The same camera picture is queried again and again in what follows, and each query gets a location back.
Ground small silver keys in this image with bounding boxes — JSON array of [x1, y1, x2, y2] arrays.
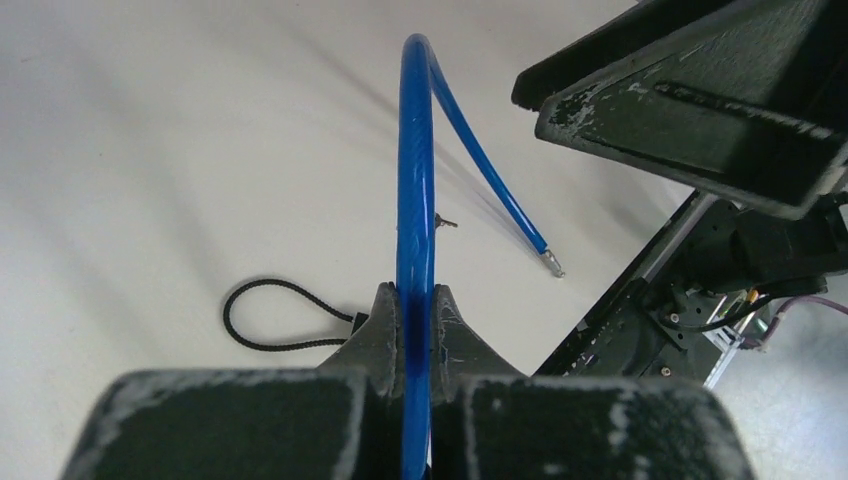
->
[[434, 213, 459, 229]]

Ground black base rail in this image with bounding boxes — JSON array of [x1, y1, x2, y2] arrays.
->
[[535, 192, 772, 388]]

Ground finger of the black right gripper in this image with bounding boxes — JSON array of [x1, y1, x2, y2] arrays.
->
[[511, 0, 728, 111], [535, 1, 847, 219]]

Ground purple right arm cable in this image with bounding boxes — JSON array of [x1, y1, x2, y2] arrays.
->
[[738, 294, 848, 352]]

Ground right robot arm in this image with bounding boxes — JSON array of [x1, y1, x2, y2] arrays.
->
[[512, 1, 847, 292]]

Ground blue cable lock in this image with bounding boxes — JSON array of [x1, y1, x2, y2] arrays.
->
[[395, 33, 564, 479]]

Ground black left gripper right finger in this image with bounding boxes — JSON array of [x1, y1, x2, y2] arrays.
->
[[430, 285, 755, 479]]

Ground black cable lock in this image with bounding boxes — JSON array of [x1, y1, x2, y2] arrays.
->
[[220, 277, 369, 354]]

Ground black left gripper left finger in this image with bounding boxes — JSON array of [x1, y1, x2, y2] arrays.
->
[[62, 283, 404, 479]]

